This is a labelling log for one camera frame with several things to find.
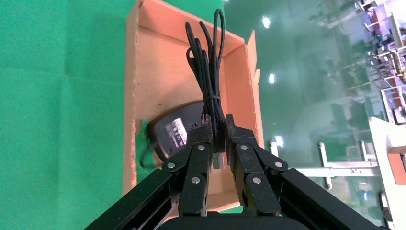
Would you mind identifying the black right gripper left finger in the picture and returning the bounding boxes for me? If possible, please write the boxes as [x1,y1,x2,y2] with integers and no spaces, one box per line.
[161,115,214,217]

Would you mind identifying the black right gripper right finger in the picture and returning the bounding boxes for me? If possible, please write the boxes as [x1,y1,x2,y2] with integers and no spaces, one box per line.
[224,114,289,217]

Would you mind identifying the black wired computer mouse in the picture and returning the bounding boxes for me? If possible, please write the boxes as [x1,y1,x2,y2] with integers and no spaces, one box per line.
[139,8,228,171]

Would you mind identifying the brown cardboard box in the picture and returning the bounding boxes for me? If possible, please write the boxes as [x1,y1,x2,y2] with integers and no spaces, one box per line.
[122,0,264,220]

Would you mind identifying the white table with orange panel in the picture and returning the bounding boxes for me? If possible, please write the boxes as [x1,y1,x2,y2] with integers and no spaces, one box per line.
[369,116,406,230]

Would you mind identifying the green table cloth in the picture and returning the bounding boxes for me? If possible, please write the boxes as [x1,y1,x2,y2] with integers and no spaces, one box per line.
[0,0,226,230]

